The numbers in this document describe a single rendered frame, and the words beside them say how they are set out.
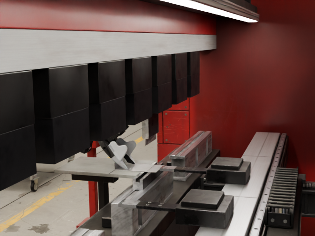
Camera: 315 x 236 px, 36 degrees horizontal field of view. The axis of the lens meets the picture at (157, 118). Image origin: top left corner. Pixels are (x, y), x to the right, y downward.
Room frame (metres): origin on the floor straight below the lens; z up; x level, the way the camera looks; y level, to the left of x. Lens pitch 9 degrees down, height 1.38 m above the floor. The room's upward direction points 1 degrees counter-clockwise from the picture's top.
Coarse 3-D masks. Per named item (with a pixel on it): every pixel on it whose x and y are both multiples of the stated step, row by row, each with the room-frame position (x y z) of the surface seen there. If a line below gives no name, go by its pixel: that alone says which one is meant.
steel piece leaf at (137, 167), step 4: (124, 160) 1.50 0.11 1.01; (116, 164) 1.44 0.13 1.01; (128, 164) 1.49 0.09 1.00; (132, 164) 1.49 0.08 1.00; (136, 164) 1.48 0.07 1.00; (140, 164) 1.48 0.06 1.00; (144, 164) 1.48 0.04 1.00; (148, 164) 1.48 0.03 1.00; (152, 164) 1.48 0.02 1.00; (116, 168) 1.44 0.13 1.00; (120, 168) 1.44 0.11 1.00; (128, 168) 1.44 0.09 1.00; (132, 168) 1.44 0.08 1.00; (136, 168) 1.44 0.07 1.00; (140, 168) 1.44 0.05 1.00; (144, 168) 1.44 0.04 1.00; (148, 168) 1.44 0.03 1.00
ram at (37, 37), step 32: (0, 0) 0.70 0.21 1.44; (32, 0) 0.78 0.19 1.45; (64, 0) 0.88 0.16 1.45; (96, 0) 1.00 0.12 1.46; (128, 0) 1.18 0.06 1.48; (0, 32) 0.69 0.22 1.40; (32, 32) 0.77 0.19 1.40; (64, 32) 0.87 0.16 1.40; (96, 32) 1.00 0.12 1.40; (128, 32) 1.18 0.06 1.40; (160, 32) 1.42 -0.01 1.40; (192, 32) 1.80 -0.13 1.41; (0, 64) 0.69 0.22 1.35; (32, 64) 0.77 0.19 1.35; (64, 64) 0.87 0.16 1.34
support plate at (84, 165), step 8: (80, 160) 1.56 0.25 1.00; (88, 160) 1.56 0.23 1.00; (96, 160) 1.56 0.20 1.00; (104, 160) 1.55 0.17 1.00; (112, 160) 1.55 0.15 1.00; (136, 160) 1.55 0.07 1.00; (144, 160) 1.55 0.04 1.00; (64, 168) 1.46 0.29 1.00; (72, 168) 1.46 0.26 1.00; (80, 168) 1.46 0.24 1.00; (88, 168) 1.46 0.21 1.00; (96, 168) 1.45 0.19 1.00; (104, 168) 1.45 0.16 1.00; (112, 168) 1.45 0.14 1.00; (104, 176) 1.40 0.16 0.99; (112, 176) 1.39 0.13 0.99; (120, 176) 1.38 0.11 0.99; (128, 176) 1.37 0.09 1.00
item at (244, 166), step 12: (168, 168) 1.42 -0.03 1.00; (180, 168) 1.42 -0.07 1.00; (192, 168) 1.42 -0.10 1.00; (204, 168) 1.42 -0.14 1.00; (216, 168) 1.34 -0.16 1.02; (228, 168) 1.33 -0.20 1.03; (240, 168) 1.34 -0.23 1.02; (216, 180) 1.33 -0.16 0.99; (228, 180) 1.32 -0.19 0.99; (240, 180) 1.31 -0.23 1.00
